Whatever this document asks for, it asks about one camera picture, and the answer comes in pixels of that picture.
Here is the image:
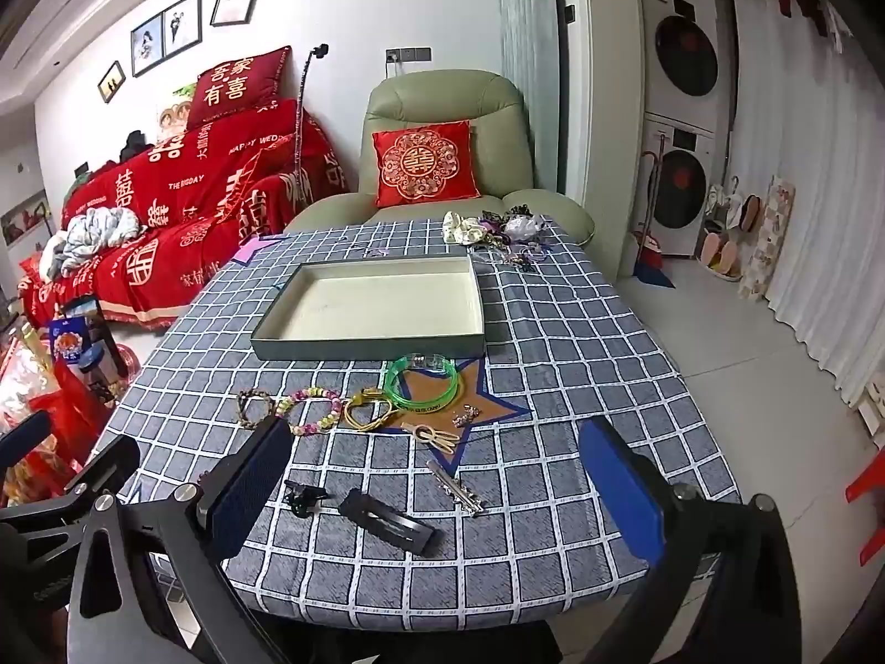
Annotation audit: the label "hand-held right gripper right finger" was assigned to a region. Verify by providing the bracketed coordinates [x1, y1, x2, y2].
[578, 417, 824, 664]

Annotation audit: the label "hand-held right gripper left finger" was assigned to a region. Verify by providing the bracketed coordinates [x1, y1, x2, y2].
[65, 415, 292, 664]

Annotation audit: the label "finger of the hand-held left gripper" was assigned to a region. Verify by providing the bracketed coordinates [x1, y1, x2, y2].
[64, 434, 140, 500]
[0, 413, 54, 492]

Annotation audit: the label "small black claw clip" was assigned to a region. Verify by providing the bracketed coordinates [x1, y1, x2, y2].
[283, 478, 330, 519]

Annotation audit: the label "long black hair clip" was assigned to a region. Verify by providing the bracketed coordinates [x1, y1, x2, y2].
[336, 488, 442, 558]

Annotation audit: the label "silver jeweled hair clip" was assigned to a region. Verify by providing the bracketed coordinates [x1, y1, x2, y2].
[426, 459, 486, 517]

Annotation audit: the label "green translucent bracelet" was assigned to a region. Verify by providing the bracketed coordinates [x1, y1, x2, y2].
[383, 352, 464, 417]

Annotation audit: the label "shallow grey tray box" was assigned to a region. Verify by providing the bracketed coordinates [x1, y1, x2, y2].
[250, 253, 489, 361]

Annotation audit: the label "red gift bags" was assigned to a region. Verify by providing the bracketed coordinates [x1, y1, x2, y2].
[0, 342, 143, 502]

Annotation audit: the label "blue gift box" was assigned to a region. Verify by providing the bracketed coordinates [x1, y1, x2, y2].
[47, 296, 123, 403]

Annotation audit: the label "checkered blue tablecloth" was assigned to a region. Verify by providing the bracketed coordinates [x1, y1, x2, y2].
[90, 217, 742, 632]

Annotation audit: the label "brown star mat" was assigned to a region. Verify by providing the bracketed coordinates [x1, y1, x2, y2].
[373, 357, 530, 480]

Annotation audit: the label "beige hair clip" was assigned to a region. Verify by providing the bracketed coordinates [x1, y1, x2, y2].
[401, 421, 461, 459]

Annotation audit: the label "grey white clothes bundle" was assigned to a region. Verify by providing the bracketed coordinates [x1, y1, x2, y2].
[38, 209, 145, 282]

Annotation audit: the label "pink star mat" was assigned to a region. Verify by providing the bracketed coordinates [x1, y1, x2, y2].
[231, 234, 293, 268]

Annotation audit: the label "red broom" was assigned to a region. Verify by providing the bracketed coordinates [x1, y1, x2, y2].
[631, 151, 676, 289]

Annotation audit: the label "red plastic stool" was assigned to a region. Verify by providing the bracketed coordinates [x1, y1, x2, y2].
[842, 448, 885, 569]

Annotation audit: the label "pile of small hair accessories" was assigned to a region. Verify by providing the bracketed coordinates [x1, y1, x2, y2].
[468, 227, 555, 272]

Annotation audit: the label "slippers on floor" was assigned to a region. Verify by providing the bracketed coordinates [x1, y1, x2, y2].
[697, 178, 763, 282]

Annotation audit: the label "patterned floral board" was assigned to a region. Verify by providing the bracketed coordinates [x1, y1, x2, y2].
[738, 175, 798, 303]

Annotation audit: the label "cream scrunchie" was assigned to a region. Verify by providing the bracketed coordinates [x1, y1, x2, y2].
[442, 210, 486, 247]

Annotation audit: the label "red covered sofa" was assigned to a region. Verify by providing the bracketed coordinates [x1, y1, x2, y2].
[19, 97, 348, 331]

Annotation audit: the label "white washing machine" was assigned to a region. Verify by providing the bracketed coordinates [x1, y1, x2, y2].
[631, 112, 718, 258]

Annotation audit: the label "cartoon couple poster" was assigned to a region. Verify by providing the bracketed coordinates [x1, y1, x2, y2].
[157, 81, 203, 141]

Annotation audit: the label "white sheer curtain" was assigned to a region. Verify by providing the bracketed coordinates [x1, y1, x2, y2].
[725, 0, 885, 433]

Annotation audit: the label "flexible phone stand pole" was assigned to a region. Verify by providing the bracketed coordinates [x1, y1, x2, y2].
[291, 43, 332, 214]

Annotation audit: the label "red embroidered cushion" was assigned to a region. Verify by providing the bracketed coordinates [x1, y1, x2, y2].
[371, 120, 482, 209]

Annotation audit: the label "red printed pillow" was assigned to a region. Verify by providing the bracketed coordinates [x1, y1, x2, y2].
[185, 45, 293, 130]

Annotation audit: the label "black framed wedding photo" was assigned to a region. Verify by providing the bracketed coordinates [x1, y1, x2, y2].
[163, 0, 203, 57]
[131, 13, 165, 79]

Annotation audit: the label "green leather armchair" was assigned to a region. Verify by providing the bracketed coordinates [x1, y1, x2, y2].
[283, 70, 596, 248]

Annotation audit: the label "white tumble dryer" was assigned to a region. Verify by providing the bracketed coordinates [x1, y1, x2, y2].
[642, 0, 728, 134]

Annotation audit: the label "teal curtain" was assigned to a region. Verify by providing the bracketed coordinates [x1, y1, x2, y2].
[493, 0, 563, 189]

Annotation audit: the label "black framed certificate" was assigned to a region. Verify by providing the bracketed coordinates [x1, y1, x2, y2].
[210, 0, 259, 27]

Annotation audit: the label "pastel beaded bracelet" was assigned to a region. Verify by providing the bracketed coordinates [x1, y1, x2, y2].
[279, 387, 345, 438]

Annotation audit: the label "yellow pineapple hair tie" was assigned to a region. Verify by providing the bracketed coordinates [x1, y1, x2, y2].
[343, 387, 403, 431]

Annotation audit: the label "small black picture frame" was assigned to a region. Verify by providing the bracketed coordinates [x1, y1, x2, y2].
[98, 60, 127, 105]

